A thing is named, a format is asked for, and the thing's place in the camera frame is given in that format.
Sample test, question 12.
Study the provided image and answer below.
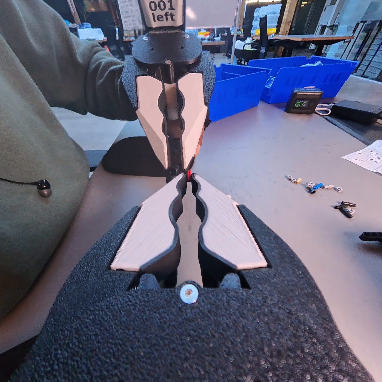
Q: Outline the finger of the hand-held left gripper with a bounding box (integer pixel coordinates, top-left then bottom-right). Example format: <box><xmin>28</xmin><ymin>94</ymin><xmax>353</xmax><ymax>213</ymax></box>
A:
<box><xmin>136</xmin><ymin>75</ymin><xmax>170</xmax><ymax>171</ymax></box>
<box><xmin>177</xmin><ymin>72</ymin><xmax>209</xmax><ymax>171</ymax></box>

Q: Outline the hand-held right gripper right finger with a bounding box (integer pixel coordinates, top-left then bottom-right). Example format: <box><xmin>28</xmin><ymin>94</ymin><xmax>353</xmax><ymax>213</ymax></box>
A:
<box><xmin>191</xmin><ymin>174</ymin><xmax>268</xmax><ymax>289</ymax></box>

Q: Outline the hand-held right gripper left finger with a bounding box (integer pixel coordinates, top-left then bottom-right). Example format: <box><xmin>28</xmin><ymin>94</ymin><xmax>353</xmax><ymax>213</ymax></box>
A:
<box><xmin>110</xmin><ymin>174</ymin><xmax>187</xmax><ymax>289</ymax></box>

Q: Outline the black lego connector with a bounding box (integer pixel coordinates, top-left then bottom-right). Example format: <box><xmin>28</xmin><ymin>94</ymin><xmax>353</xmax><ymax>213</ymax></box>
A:
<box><xmin>167</xmin><ymin>164</ymin><xmax>183</xmax><ymax>183</ymax></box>

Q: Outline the cluster of small lego pieces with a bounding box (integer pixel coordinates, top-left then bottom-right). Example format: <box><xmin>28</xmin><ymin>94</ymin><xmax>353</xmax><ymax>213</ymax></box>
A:
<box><xmin>286</xmin><ymin>174</ymin><xmax>357</xmax><ymax>219</ymax></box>

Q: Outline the blue plastic bin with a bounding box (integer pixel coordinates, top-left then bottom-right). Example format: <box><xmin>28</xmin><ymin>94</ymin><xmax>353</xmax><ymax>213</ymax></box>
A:
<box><xmin>260</xmin><ymin>60</ymin><xmax>359</xmax><ymax>104</ymax></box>
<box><xmin>247</xmin><ymin>55</ymin><xmax>317</xmax><ymax>70</ymax></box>
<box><xmin>208</xmin><ymin>63</ymin><xmax>271</xmax><ymax>123</ymax></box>

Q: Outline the black wrist rest pad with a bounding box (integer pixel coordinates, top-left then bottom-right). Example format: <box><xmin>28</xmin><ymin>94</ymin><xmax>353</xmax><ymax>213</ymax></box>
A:
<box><xmin>101</xmin><ymin>136</ymin><xmax>168</xmax><ymax>177</ymax></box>

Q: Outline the black box green mark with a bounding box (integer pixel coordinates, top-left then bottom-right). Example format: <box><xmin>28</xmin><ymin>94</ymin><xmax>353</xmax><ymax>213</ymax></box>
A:
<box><xmin>285</xmin><ymin>87</ymin><xmax>324</xmax><ymax>115</ymax></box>

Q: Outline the person's green sweatshirt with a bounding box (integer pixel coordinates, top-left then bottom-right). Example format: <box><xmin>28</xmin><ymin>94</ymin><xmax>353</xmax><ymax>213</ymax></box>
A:
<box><xmin>0</xmin><ymin>0</ymin><xmax>91</xmax><ymax>317</ymax></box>

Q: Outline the wooden pillar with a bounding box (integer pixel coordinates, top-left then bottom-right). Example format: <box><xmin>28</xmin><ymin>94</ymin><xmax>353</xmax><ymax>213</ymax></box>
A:
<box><xmin>278</xmin><ymin>0</ymin><xmax>299</xmax><ymax>35</ymax></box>

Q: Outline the wooden background table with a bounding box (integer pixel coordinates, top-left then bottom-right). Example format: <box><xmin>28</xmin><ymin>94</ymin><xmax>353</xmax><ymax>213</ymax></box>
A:
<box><xmin>272</xmin><ymin>34</ymin><xmax>356</xmax><ymax>58</ymax></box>

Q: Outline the white sticker sheet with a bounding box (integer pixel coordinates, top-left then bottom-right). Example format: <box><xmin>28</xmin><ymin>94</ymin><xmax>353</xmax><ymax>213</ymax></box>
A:
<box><xmin>342</xmin><ymin>140</ymin><xmax>382</xmax><ymax>175</ymax></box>

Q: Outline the black power adapter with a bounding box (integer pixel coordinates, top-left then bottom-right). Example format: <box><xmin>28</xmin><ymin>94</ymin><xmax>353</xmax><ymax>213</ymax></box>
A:
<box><xmin>331</xmin><ymin>100</ymin><xmax>382</xmax><ymax>124</ymax></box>

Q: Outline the black earbud with cord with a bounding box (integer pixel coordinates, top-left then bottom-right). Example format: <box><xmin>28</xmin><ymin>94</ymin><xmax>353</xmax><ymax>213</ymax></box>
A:
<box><xmin>0</xmin><ymin>177</ymin><xmax>53</xmax><ymax>198</ymax></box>

